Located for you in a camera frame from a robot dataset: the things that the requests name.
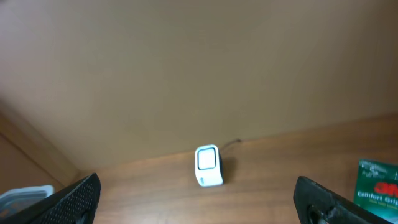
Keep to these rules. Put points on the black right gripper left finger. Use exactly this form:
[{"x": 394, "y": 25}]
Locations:
[{"x": 74, "y": 204}]

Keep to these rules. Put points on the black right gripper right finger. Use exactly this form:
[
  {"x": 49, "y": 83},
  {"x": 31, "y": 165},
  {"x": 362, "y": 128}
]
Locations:
[{"x": 316, "y": 204}]

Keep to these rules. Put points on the green 3M gloves bag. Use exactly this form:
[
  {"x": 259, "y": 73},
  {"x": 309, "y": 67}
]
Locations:
[{"x": 376, "y": 189}]

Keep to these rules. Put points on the white barcode scanner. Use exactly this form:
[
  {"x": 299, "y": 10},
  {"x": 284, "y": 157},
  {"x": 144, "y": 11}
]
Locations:
[{"x": 208, "y": 166}]

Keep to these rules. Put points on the grey plastic basket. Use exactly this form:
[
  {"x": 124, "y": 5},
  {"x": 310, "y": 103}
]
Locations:
[{"x": 15, "y": 200}]

